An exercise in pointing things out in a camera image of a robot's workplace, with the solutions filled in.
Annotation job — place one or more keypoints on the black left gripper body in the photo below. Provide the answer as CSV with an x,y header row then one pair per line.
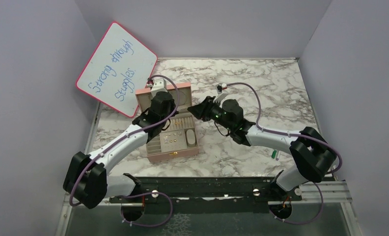
x,y
172,107

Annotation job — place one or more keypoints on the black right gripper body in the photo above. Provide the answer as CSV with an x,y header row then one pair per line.
x,y
214,112

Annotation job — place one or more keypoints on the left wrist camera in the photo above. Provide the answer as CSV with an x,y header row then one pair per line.
x,y
157,85

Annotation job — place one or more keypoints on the silver earrings cluster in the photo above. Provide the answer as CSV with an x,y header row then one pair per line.
x,y
172,136

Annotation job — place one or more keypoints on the pink framed whiteboard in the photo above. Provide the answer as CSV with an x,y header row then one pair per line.
x,y
119,66

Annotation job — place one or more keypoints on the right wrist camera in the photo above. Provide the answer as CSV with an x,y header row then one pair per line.
x,y
220,88

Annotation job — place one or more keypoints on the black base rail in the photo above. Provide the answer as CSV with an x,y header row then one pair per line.
x,y
198,195

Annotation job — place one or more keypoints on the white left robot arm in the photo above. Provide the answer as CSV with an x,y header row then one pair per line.
x,y
87,179

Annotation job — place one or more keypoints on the pink jewelry box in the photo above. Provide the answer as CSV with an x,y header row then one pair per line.
x,y
187,146

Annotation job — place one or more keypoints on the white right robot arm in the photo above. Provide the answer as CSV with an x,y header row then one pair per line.
x,y
311,154

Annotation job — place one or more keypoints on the green marker pen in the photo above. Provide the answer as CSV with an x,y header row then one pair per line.
x,y
274,154

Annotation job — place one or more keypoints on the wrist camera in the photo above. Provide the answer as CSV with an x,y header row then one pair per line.
x,y
220,88
157,85

